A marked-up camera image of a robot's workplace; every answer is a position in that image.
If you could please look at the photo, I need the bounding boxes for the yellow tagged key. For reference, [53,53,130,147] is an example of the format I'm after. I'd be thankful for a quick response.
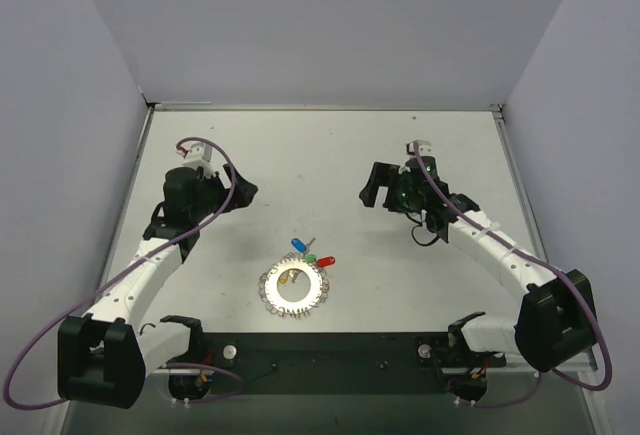
[278,269,300,284]

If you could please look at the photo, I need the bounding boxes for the red tagged key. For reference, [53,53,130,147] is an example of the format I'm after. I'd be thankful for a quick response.
[316,256,336,268]

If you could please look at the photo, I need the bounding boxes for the metal disc keyring holder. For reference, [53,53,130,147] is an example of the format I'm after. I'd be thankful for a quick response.
[258,253,330,319]

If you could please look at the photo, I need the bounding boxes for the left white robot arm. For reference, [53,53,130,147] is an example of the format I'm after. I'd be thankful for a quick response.
[57,162,258,408]

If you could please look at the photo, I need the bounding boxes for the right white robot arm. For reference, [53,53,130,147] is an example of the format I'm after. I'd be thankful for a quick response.
[359,156,596,372]

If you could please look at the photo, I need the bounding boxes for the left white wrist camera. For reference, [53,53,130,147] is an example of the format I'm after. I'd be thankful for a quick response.
[176,142,212,166]

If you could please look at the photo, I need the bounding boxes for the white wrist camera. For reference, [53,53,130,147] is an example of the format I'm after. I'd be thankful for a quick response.
[176,142,212,166]
[405,140,433,157]

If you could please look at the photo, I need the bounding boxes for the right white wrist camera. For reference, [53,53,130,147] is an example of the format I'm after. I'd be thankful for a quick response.
[405,140,433,157]

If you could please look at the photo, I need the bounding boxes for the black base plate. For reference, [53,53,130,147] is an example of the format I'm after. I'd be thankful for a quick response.
[168,332,506,399]

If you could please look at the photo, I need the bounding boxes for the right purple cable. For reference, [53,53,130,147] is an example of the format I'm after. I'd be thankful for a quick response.
[412,142,614,409]

